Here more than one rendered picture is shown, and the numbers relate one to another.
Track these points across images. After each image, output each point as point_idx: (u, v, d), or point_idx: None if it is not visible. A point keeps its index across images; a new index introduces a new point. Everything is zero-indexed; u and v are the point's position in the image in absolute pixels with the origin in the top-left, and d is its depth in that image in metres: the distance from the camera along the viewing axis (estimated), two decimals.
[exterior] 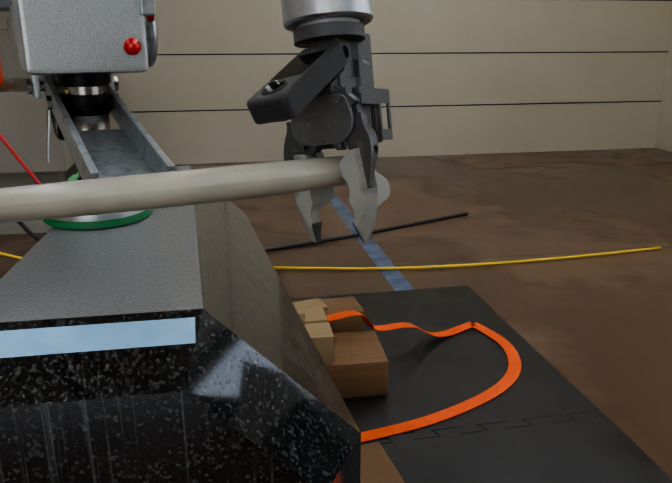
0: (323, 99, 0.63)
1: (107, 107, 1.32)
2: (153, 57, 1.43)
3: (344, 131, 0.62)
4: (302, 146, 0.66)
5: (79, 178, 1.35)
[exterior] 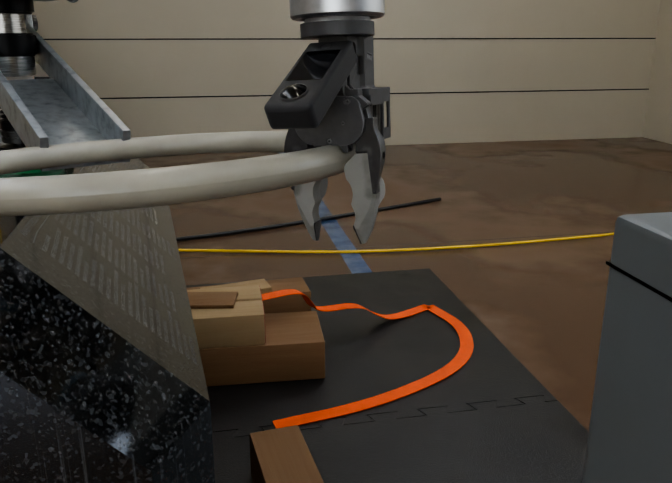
0: (333, 99, 0.62)
1: (33, 48, 1.19)
2: None
3: (354, 135, 0.61)
4: (305, 144, 0.64)
5: (1, 121, 1.21)
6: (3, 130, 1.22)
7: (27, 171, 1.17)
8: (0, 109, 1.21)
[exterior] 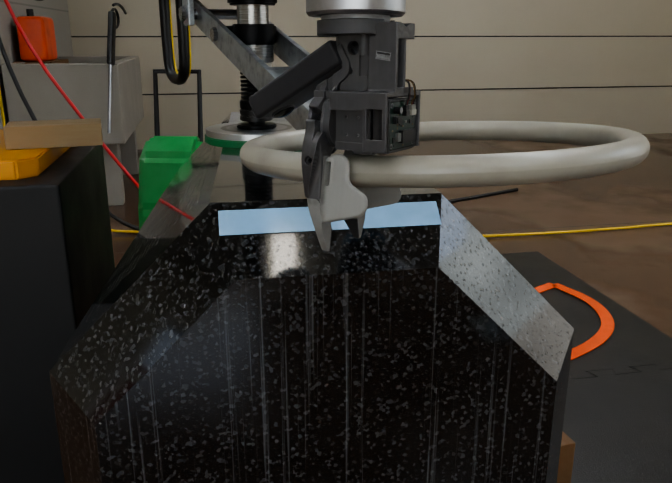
0: None
1: (274, 37, 1.33)
2: None
3: None
4: None
5: (242, 101, 1.36)
6: (243, 109, 1.36)
7: (211, 143, 1.33)
8: (242, 90, 1.35)
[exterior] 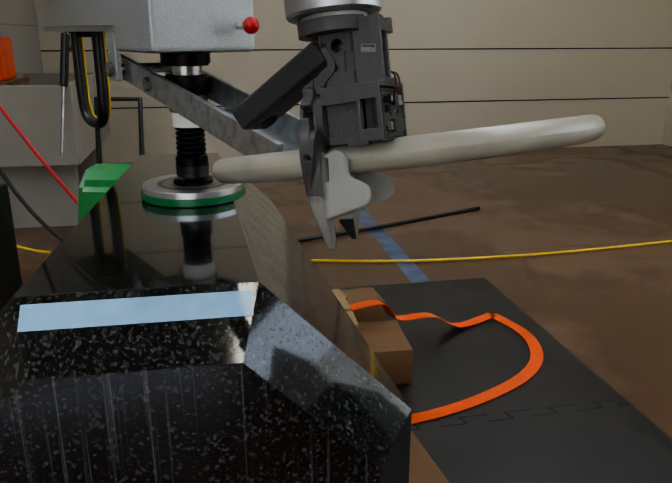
0: None
1: (209, 87, 1.35)
2: None
3: None
4: None
5: (179, 158, 1.37)
6: (180, 166, 1.37)
7: (245, 190, 1.43)
8: (178, 147, 1.37)
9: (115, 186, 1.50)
